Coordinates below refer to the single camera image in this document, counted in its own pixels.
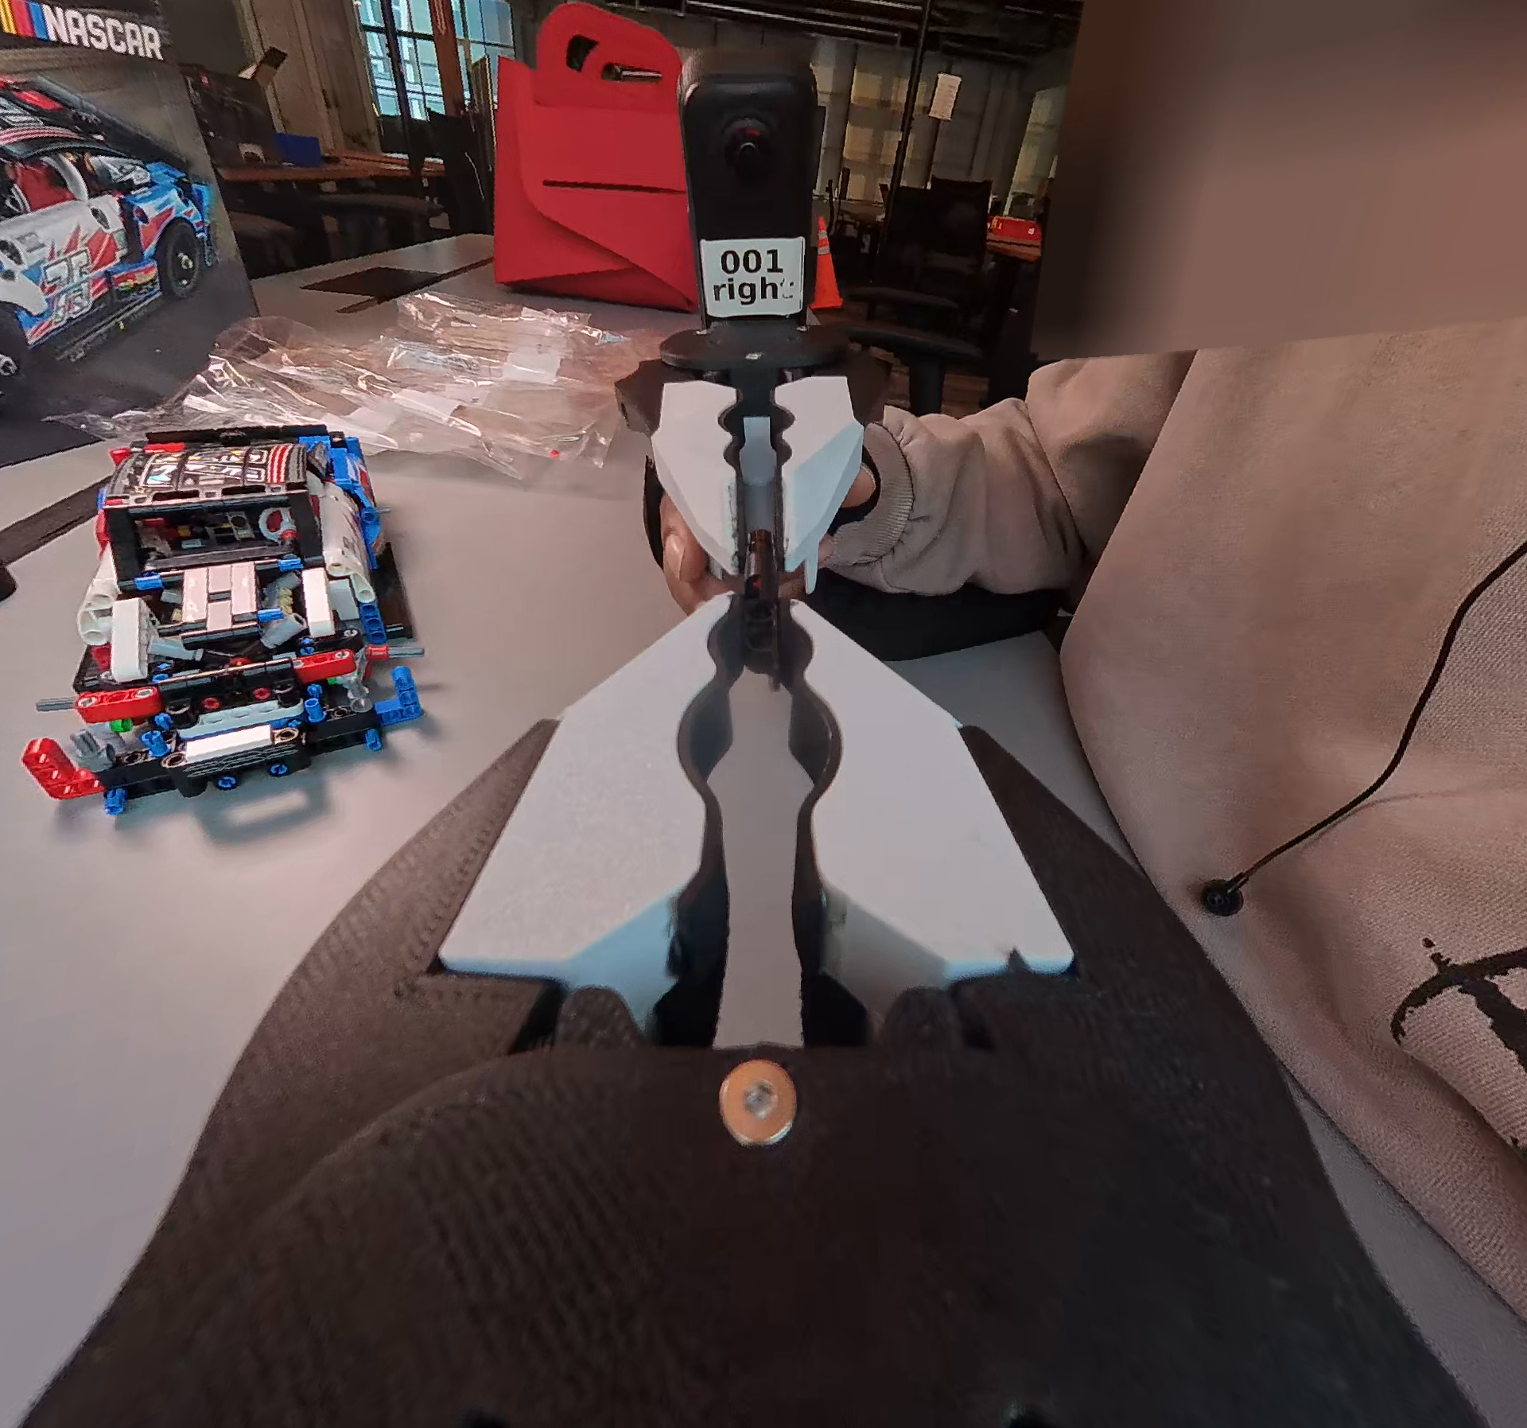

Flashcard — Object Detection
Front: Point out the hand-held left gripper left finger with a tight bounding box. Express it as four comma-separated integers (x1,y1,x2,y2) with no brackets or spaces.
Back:
436,597,732,1041

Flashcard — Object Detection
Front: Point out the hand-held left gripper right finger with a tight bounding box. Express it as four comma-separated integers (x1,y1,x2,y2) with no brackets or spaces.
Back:
781,598,1077,1044

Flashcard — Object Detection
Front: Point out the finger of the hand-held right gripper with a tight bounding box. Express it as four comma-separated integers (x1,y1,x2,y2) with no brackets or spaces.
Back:
762,375,869,597
649,378,758,582

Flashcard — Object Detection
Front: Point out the black striped toy panel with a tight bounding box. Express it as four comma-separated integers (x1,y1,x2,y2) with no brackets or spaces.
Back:
730,527,795,689

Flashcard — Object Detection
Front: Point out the brick-built toy race car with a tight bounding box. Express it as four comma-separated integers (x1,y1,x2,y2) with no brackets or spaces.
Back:
21,428,424,818

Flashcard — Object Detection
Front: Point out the person's right hand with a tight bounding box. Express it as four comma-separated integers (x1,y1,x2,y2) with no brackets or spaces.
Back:
649,461,738,615

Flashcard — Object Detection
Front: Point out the red felt bag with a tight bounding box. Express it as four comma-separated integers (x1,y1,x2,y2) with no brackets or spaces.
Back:
492,2,705,314

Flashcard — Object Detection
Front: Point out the black office chair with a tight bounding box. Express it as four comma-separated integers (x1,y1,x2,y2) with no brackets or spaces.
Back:
841,175,1039,415

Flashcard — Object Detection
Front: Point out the black pole lamp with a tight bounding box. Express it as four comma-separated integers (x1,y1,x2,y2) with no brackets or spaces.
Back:
889,0,995,188

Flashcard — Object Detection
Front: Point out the pile of clear plastic bags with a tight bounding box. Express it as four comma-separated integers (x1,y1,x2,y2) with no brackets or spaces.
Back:
53,292,669,478

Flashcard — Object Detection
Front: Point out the person's beige hoodie torso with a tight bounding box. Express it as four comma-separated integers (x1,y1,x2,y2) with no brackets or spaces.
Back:
1059,319,1527,1322

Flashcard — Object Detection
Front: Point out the wooden table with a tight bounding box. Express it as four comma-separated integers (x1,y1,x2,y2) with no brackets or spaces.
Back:
219,150,448,248

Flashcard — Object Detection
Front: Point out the toy race car box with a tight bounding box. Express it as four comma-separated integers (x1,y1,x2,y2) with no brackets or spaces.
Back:
0,0,259,466

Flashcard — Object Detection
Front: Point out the black hoodie drawstring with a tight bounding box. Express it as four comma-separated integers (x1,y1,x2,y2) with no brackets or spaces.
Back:
1198,539,1527,919

